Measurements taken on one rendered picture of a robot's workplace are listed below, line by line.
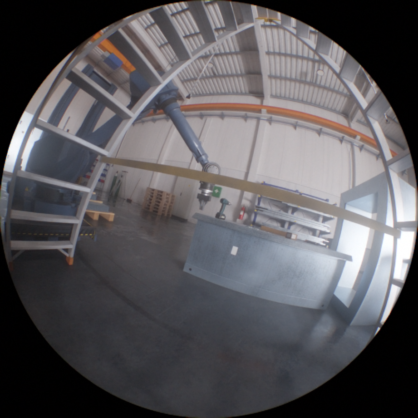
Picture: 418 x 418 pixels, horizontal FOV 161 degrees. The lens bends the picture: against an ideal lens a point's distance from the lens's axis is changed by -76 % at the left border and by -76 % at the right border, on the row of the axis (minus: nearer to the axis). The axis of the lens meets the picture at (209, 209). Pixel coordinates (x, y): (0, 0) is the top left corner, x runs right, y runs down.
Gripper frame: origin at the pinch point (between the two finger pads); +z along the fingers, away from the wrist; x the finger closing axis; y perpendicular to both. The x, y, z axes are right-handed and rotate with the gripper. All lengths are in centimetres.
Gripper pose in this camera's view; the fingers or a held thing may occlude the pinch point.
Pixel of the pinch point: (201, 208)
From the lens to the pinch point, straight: 146.4
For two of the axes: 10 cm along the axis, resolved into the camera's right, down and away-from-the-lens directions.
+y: -3.3, 0.8, -9.4
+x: 9.2, 2.6, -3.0
